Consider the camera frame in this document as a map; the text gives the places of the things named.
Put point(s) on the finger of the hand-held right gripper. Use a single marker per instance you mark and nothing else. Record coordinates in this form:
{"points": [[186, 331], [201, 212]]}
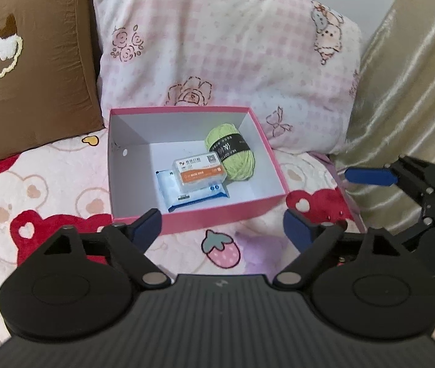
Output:
{"points": [[371, 176], [428, 218]]}

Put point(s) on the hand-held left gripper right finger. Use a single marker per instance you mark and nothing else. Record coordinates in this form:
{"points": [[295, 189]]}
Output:
{"points": [[298, 226]]}

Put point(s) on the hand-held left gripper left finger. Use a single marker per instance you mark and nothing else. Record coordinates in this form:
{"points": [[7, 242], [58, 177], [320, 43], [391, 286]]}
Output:
{"points": [[148, 226]]}

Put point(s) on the blue white wet wipes pack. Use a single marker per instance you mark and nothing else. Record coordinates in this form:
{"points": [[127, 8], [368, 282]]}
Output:
{"points": [[179, 199]]}

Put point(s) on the pink cardboard box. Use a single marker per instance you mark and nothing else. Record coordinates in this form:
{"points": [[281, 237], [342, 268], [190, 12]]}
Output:
{"points": [[137, 184]]}

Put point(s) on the clear plastic box orange label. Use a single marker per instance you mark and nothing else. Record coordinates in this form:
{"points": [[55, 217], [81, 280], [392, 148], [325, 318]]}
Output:
{"points": [[198, 178]]}

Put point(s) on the green yarn ball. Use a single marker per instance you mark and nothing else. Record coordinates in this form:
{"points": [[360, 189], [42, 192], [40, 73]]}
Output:
{"points": [[240, 165]]}

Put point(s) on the beige satin curtain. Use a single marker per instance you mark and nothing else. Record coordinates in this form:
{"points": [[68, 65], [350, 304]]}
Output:
{"points": [[413, 84]]}

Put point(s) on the bear print blanket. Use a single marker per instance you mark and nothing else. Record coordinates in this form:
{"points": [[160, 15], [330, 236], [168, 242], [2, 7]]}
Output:
{"points": [[48, 191]]}

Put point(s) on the brown pillow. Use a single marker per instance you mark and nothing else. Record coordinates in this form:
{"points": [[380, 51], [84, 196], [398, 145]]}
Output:
{"points": [[41, 84]]}

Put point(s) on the pink checked pillow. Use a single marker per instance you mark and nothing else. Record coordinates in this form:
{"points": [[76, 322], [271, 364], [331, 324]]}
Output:
{"points": [[221, 46]]}

